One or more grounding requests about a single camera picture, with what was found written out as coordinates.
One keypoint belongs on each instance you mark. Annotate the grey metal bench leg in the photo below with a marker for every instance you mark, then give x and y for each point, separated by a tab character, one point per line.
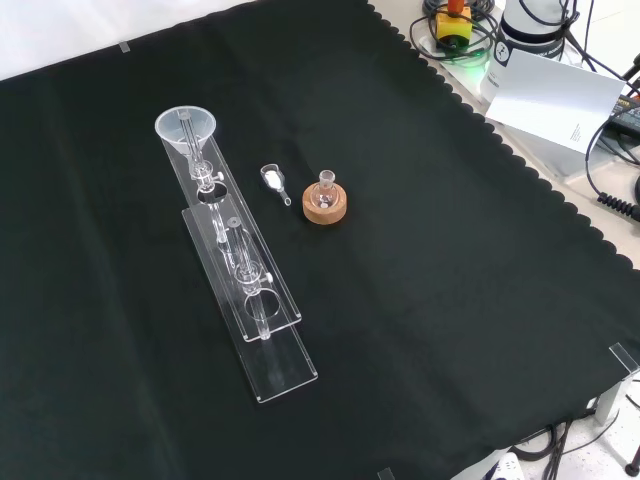
607	402

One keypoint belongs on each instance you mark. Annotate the clear cloth clip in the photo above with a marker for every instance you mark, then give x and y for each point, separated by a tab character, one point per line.
625	357
386	474

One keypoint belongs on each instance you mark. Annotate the clear acrylic funnel stand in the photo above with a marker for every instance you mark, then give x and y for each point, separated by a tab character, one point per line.
280	372

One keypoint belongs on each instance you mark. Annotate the black power adapter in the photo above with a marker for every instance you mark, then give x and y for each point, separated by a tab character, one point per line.
625	112

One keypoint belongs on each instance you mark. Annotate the white power strip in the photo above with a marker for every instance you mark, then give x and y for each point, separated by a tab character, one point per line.
505	467

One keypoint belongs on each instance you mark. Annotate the glass weighing funnel with powder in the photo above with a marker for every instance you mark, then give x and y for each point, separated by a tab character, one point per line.
272	178

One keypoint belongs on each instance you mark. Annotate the pale board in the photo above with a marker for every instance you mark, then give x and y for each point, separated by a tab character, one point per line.
550	95

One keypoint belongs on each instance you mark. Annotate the black bench cloth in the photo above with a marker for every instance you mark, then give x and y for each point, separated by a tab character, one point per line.
450	250

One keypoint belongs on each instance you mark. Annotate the small round-bottom glass flask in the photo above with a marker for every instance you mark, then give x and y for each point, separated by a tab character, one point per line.
324	195

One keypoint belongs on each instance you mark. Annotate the black tripod leg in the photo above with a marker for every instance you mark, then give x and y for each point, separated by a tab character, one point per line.
634	457

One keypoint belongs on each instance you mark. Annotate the translucent plastic funnel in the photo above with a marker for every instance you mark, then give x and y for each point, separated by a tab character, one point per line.
172	131

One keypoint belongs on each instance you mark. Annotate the clear tape piece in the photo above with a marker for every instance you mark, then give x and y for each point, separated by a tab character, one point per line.
124	48

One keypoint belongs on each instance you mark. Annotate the yellow stop button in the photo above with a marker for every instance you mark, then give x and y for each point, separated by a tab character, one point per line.
452	25

